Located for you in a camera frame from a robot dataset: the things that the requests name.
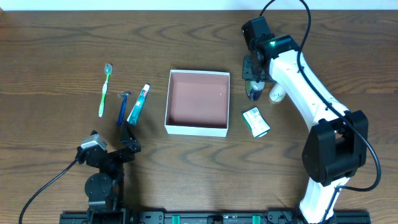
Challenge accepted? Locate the blue disposable razor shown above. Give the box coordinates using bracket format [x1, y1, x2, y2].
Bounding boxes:
[117, 92, 131, 126]

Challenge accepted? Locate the right black cable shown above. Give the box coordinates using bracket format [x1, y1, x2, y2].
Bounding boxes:
[259, 0, 382, 224]

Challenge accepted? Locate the clear spray bottle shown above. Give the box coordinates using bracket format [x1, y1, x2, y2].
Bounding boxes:
[246, 80, 265, 101]

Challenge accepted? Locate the white leaf-print shampoo tube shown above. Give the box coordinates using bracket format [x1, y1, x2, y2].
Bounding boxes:
[269, 83, 287, 104]

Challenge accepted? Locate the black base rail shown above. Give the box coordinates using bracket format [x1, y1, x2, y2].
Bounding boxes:
[58, 210, 371, 224]

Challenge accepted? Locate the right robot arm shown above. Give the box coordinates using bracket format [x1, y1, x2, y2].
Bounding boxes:
[243, 32, 368, 223]

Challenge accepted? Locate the green white toothpaste tube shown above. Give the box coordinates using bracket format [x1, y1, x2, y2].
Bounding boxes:
[127, 84, 150, 126]

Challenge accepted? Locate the white box with pink inside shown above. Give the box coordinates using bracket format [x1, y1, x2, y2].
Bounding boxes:
[164, 70, 230, 138]

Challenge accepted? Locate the left black cable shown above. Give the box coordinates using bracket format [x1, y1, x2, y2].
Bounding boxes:
[18, 157, 80, 224]

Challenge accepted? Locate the green white toothbrush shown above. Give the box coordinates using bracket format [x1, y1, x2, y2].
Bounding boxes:
[98, 63, 113, 117]

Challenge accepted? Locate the black cable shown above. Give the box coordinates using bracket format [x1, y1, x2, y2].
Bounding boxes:
[259, 0, 382, 224]
[18, 157, 80, 224]

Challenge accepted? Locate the green white soap packet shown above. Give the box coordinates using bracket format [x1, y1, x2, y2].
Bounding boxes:
[243, 107, 271, 138]

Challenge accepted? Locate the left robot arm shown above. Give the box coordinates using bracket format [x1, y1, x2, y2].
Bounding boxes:
[75, 121, 141, 223]

